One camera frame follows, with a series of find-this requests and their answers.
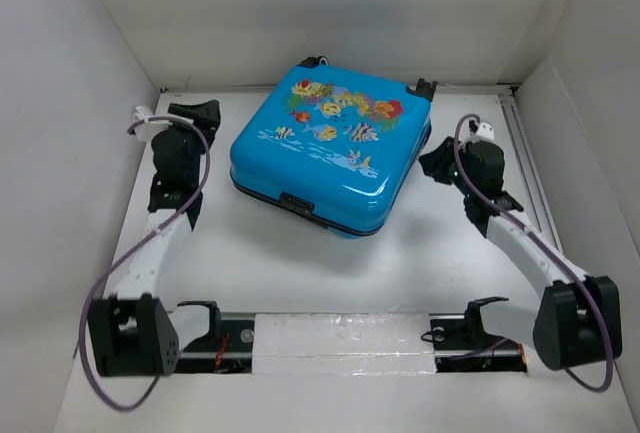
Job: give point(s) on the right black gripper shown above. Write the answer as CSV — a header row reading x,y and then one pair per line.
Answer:
x,y
433,163

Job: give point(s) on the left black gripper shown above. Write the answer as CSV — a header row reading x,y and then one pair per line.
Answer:
x,y
205,116

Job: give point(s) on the blue kids suitcase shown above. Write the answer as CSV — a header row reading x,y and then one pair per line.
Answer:
x,y
333,146

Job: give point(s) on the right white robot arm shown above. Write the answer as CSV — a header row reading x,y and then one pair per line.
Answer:
x,y
578,320

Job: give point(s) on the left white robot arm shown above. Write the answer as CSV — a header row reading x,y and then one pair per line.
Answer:
x,y
132,333

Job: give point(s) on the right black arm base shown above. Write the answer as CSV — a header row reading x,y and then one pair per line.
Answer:
x,y
461,344

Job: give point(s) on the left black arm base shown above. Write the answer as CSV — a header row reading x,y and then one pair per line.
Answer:
x,y
225,349

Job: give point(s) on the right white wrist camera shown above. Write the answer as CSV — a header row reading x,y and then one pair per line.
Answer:
x,y
481,131

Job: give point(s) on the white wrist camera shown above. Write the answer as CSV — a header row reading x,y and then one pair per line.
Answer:
x,y
142,127
481,131

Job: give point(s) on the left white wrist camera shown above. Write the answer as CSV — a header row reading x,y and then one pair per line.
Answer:
x,y
142,127

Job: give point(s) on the aluminium frame rail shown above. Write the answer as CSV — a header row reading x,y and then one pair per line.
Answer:
x,y
539,211

